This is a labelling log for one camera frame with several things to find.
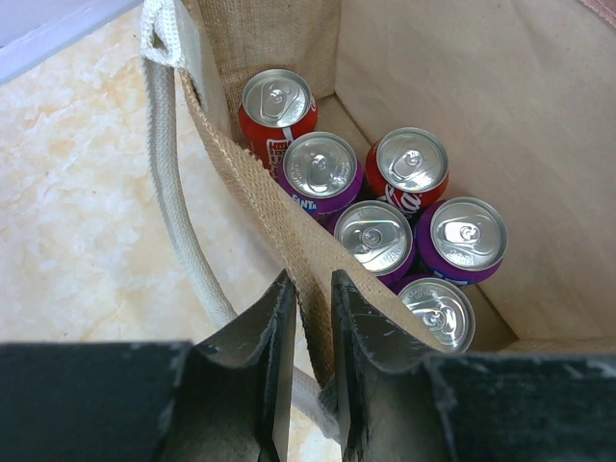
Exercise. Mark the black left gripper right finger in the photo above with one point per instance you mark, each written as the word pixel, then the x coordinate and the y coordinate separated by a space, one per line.
pixel 401 400

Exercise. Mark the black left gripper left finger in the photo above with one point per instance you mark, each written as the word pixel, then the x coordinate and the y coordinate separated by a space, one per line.
pixel 227 398

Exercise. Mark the tan canvas tote bag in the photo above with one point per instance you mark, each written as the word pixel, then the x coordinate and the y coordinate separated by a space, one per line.
pixel 524 89

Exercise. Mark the purple fanta can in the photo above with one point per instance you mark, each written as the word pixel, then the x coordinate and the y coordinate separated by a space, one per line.
pixel 442 307
pixel 462 240
pixel 321 173
pixel 379 236

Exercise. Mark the red coca-cola can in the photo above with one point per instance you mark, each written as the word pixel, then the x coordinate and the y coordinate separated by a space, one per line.
pixel 409 169

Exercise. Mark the red cola can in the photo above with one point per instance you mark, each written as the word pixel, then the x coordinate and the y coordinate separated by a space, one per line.
pixel 277 108

